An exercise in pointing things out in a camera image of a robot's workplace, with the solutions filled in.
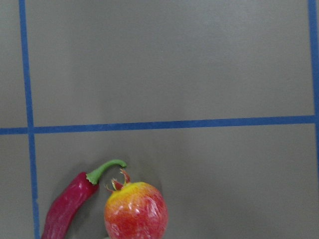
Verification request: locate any red yellow pomegranate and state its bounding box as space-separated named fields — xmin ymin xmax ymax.
xmin=104 ymin=169 xmax=168 ymax=239

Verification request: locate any red chili pepper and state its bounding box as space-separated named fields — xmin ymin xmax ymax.
xmin=41 ymin=159 xmax=127 ymax=239

